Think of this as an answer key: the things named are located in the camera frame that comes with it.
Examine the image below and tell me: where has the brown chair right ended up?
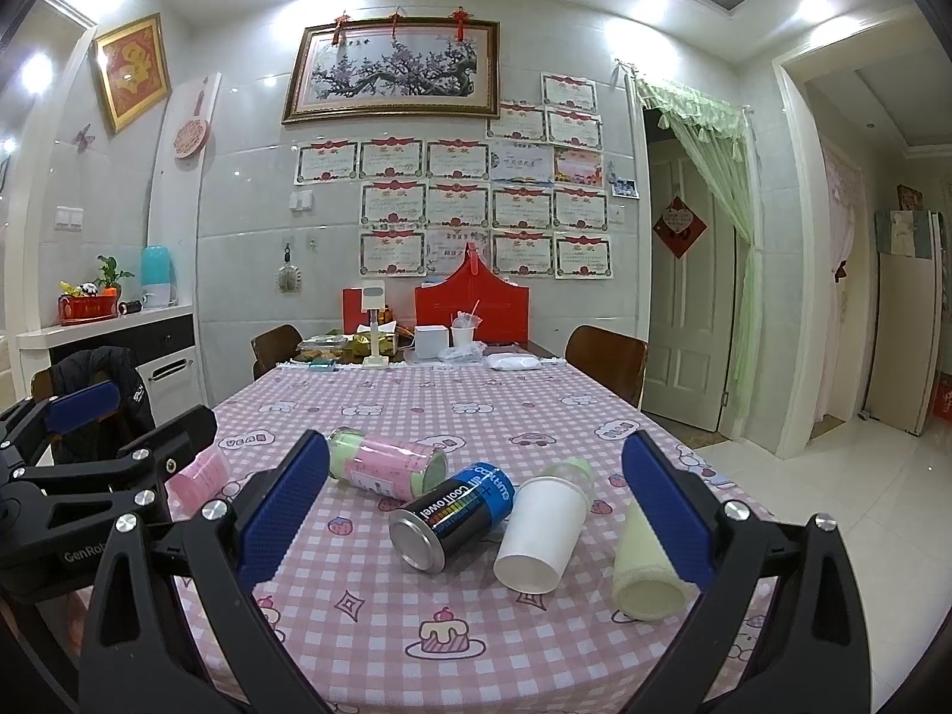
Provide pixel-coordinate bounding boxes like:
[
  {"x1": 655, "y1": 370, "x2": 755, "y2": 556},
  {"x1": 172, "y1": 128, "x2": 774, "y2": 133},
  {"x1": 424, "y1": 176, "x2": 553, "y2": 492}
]
[{"x1": 565, "y1": 325, "x2": 649, "y2": 406}]

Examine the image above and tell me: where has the chair with black jacket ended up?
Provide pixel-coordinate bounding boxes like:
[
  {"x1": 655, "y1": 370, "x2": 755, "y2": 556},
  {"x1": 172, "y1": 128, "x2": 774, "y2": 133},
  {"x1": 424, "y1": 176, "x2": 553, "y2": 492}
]
[{"x1": 29, "y1": 345, "x2": 157, "y2": 463}]

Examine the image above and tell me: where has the gold framed red picture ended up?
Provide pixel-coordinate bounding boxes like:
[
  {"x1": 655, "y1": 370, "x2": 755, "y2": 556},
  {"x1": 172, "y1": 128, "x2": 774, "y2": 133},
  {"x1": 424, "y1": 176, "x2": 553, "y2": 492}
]
[{"x1": 90, "y1": 13, "x2": 171, "y2": 134}]

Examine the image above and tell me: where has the cream yellow cup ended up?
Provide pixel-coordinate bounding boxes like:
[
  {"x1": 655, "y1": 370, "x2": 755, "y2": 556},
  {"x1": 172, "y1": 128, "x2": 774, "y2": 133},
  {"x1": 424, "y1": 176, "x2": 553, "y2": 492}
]
[{"x1": 612, "y1": 500, "x2": 697, "y2": 622}]

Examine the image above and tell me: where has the pink plastic cup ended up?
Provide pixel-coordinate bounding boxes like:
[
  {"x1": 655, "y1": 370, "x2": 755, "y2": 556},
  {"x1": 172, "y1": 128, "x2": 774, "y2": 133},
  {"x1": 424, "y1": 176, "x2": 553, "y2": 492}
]
[{"x1": 166, "y1": 448, "x2": 231, "y2": 516}]

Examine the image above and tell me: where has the red diamond door decoration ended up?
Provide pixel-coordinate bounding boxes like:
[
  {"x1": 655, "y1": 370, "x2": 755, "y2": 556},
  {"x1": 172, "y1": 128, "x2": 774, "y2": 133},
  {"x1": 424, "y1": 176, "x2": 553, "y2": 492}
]
[{"x1": 653, "y1": 197, "x2": 707, "y2": 259}]

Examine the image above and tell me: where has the white box on table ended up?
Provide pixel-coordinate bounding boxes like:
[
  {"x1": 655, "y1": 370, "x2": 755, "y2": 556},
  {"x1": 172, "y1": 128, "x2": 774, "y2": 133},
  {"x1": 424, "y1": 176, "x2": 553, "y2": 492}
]
[{"x1": 413, "y1": 325, "x2": 450, "y2": 361}]

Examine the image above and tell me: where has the blue white humidifier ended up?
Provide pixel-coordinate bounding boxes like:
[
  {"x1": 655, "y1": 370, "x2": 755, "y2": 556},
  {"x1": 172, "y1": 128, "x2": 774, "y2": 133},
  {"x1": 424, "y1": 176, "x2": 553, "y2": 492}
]
[{"x1": 140, "y1": 245, "x2": 174, "y2": 309}]

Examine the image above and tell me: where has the white paper cup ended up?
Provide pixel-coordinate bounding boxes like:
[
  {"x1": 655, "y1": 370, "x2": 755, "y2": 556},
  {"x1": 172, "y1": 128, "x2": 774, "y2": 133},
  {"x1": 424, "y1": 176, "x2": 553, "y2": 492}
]
[{"x1": 494, "y1": 475, "x2": 591, "y2": 595}]

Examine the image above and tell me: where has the red planter with plant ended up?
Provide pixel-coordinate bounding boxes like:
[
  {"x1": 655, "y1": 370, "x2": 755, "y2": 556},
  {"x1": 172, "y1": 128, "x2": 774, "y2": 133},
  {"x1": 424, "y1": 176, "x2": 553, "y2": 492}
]
[{"x1": 57, "y1": 255, "x2": 136, "y2": 325}]

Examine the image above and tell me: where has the white interior door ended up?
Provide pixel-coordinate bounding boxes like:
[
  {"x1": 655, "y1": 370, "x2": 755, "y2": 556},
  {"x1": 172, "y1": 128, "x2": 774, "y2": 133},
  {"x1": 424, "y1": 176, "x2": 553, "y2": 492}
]
[{"x1": 644, "y1": 139, "x2": 736, "y2": 432}]

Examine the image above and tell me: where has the small white desk lamp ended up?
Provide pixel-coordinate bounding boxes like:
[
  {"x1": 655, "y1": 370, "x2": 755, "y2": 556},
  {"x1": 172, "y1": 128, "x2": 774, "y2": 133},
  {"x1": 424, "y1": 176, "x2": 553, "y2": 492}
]
[{"x1": 361, "y1": 280, "x2": 389, "y2": 368}]

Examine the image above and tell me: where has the brown chair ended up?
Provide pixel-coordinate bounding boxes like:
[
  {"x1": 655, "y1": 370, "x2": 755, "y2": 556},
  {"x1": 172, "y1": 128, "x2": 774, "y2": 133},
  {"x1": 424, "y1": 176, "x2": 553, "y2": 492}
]
[
  {"x1": 565, "y1": 325, "x2": 649, "y2": 406},
  {"x1": 250, "y1": 324, "x2": 302, "y2": 379}
]

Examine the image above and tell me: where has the round red wall ornament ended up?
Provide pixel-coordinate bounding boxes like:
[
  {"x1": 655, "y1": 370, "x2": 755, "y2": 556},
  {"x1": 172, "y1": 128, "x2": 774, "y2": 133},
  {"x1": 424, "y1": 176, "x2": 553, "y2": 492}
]
[{"x1": 173, "y1": 77, "x2": 210, "y2": 159}]

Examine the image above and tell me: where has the plum blossom framed painting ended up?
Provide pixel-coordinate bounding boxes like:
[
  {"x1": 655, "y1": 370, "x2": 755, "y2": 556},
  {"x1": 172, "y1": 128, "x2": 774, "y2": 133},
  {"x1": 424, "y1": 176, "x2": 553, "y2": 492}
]
[{"x1": 283, "y1": 10, "x2": 500, "y2": 124}]

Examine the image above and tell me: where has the brown chair left far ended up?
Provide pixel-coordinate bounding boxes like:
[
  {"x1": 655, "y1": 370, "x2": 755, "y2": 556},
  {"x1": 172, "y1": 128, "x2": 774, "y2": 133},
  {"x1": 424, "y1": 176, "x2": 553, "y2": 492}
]
[{"x1": 250, "y1": 324, "x2": 302, "y2": 379}]

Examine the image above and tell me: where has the black CoolTowel can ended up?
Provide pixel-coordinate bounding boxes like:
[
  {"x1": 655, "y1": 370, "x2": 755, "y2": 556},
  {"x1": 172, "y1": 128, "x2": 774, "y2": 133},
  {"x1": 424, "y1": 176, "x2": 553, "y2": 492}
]
[{"x1": 389, "y1": 462, "x2": 515, "y2": 574}]

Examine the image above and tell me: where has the pink green glass jar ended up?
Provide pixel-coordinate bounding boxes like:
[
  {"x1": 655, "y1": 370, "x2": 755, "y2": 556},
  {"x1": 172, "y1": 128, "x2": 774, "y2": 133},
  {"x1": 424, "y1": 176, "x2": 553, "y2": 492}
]
[{"x1": 328, "y1": 427, "x2": 447, "y2": 503}]

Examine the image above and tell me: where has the pink checkered tablecloth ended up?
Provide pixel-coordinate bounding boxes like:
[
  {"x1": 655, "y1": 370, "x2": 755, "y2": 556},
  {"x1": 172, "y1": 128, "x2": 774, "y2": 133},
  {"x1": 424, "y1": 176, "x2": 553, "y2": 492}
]
[{"x1": 166, "y1": 355, "x2": 779, "y2": 714}]

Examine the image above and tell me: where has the red gift bag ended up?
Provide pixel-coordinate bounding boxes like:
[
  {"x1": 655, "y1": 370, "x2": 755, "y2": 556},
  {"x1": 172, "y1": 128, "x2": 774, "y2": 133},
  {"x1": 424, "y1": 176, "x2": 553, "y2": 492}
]
[{"x1": 413, "y1": 242, "x2": 530, "y2": 343}]

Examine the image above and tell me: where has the green door curtain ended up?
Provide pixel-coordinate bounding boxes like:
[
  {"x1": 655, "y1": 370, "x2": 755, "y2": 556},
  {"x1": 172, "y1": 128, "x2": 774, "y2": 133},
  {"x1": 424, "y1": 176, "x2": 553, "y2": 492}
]
[{"x1": 615, "y1": 59, "x2": 763, "y2": 435}]

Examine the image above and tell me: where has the white refrigerator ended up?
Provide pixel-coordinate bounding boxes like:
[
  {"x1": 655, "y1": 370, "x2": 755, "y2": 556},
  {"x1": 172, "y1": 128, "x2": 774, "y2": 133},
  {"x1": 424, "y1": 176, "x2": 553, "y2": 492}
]
[{"x1": 865, "y1": 209, "x2": 947, "y2": 435}]

